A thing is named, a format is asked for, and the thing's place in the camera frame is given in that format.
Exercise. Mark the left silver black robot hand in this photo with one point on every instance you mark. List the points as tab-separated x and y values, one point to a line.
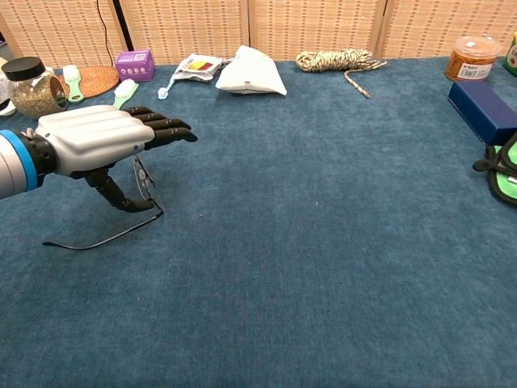
93	137

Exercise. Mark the black wire eyeglasses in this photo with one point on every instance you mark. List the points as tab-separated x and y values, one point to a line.
142	174

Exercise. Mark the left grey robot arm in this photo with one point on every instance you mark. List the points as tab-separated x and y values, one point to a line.
12	161

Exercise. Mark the mint green scrub brush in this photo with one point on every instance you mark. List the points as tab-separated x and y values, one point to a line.
125	91
73	83

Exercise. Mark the round woven rattan coaster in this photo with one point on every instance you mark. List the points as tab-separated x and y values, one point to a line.
101	78

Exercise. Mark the glass jar with black lid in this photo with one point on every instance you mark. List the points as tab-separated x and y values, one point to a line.
36	95

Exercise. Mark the small purple box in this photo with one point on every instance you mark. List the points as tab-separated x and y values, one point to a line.
135	66

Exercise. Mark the light blue toothbrush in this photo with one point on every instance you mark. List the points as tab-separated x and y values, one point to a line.
163	93

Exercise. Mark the black stand pole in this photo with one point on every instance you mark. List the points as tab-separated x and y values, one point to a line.
122	22

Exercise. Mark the white snack packet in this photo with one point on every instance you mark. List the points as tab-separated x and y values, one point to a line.
200	66

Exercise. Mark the white cloth bag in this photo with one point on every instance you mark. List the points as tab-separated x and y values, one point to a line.
250	74

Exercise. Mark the blue felt table cover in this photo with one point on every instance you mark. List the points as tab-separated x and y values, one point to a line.
303	242

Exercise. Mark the bamboo folding screen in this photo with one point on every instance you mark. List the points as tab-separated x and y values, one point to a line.
315	28

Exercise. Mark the orange brown plastic tub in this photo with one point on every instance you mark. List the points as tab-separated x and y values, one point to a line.
472	60

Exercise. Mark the dark blue rectangular box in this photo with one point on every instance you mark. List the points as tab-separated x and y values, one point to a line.
484	109

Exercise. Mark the green cloth with black trim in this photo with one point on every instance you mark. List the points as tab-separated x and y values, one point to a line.
505	178

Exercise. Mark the green container with yellow lid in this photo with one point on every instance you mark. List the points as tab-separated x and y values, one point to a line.
512	58

